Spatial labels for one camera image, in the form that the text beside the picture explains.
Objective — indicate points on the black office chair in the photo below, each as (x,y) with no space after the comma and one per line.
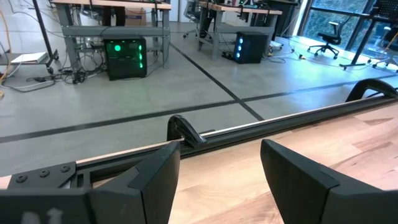
(329,39)

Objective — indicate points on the grey office chair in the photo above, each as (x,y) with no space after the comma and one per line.
(191,12)

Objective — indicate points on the cardboard box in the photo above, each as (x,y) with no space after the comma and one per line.
(135,17)

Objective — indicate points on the computer tower green lights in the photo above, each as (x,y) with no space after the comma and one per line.
(124,62)

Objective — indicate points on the grey metal workbench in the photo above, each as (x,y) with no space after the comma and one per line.
(227,29)
(115,31)

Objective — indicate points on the flat white box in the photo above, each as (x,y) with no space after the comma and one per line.
(29,57)

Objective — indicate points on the computer tower blue lights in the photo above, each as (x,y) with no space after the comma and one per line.
(255,46)

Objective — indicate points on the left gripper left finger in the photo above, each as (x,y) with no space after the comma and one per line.
(155,186)

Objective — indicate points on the black floor stand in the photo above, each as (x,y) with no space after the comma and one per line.
(362,46)

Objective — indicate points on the black pole stand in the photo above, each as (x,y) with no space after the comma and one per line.
(43,31)

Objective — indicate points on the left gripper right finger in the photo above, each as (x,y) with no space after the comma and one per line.
(304,193)

